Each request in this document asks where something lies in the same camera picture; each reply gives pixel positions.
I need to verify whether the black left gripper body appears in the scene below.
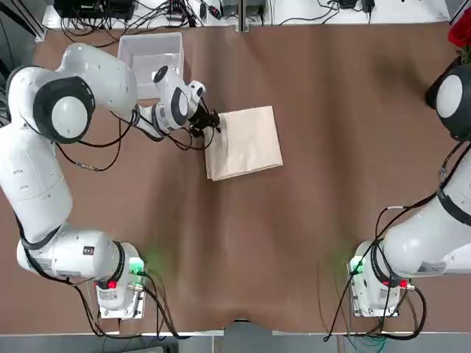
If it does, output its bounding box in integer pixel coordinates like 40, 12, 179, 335
188, 104, 215, 138

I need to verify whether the cream tablecloth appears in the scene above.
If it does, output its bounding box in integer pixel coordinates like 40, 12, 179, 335
204, 105, 284, 182

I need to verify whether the clear plastic box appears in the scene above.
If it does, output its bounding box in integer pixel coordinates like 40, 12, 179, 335
117, 32, 184, 99

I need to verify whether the black electronics box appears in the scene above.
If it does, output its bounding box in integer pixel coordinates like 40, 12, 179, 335
54, 0, 134, 19

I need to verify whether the aluminium post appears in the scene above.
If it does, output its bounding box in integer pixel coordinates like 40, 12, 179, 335
237, 0, 249, 32

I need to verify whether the black base cable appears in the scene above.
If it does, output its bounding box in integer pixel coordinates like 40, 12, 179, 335
144, 271, 182, 339

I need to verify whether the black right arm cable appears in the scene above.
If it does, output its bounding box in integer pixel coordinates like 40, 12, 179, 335
374, 141, 465, 258

